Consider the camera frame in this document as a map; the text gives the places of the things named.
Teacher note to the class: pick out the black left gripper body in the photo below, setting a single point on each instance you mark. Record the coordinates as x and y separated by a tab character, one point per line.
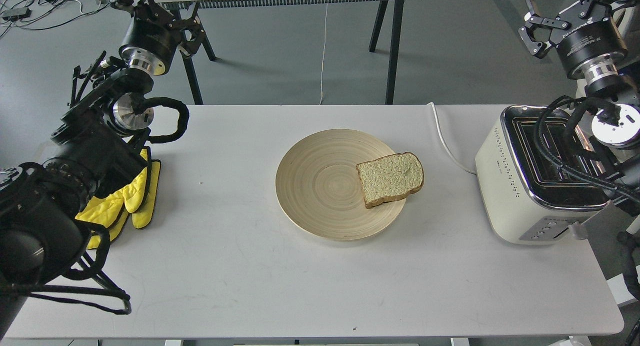
151	40

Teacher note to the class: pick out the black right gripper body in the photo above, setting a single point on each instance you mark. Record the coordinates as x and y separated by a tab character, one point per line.
594	38

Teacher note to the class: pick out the slice of bread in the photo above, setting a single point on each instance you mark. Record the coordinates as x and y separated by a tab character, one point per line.
390	178

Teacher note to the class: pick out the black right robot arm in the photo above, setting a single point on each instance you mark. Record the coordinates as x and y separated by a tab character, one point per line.
613	101

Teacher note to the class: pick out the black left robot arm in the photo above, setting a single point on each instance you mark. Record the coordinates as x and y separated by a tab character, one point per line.
46	252

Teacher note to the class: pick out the cream white toaster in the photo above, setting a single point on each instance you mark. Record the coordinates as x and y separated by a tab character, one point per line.
527	199

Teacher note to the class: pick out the yellow oven mitt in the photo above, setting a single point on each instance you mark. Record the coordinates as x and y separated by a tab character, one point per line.
135	201

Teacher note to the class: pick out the round wooden plate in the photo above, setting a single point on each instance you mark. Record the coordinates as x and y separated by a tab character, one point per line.
319	189

